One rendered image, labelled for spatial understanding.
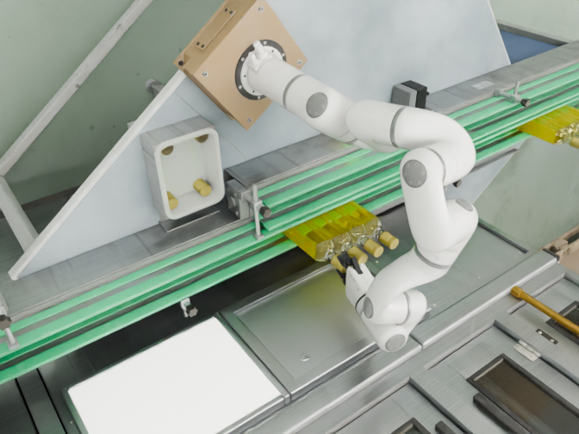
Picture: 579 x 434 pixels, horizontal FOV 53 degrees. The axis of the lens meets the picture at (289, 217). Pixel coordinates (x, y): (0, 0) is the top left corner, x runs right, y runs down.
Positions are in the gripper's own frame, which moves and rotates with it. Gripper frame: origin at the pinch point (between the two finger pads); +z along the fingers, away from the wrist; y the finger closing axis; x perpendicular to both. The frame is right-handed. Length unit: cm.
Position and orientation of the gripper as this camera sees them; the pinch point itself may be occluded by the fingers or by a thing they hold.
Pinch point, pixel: (344, 265)
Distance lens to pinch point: 152.7
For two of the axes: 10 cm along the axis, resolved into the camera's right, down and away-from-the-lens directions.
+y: -0.2, -8.2, -5.7
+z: -3.3, -5.3, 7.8
